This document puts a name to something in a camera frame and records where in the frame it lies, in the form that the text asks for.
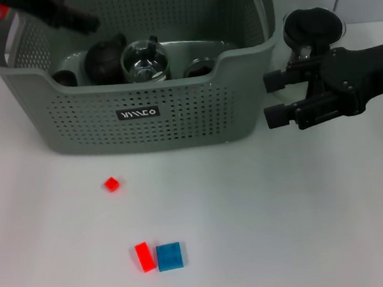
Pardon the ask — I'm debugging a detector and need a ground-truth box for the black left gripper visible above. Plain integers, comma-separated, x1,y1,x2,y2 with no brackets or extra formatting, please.
0,0,102,45

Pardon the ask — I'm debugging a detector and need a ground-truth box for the blue square brick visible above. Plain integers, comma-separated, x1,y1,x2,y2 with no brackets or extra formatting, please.
155,241,185,273

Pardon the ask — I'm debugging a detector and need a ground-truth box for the glass teapot black handle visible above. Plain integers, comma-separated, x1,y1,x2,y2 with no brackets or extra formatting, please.
279,3,351,72

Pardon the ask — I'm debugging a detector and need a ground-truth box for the small red cube brick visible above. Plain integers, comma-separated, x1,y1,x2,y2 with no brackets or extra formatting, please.
102,175,121,194

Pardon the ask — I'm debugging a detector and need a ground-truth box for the small black clay cup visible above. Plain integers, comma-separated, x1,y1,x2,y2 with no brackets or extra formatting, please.
51,69,78,89

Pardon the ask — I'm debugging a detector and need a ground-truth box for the glass teacup black sleeve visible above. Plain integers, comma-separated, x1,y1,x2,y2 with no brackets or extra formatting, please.
117,32,173,85
182,55,220,78

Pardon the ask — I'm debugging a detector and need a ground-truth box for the bright red rectangular brick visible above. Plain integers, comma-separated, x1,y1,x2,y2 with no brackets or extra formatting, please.
134,241,157,274

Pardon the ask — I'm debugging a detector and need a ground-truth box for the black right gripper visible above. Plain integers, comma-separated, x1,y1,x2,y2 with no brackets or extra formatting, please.
257,40,383,135

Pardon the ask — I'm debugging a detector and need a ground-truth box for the grey perforated storage bin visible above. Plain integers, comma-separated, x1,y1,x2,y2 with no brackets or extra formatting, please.
0,0,296,170

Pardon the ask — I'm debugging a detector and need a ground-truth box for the black clay teapot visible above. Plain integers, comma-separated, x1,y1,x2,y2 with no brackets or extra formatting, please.
80,31,133,87

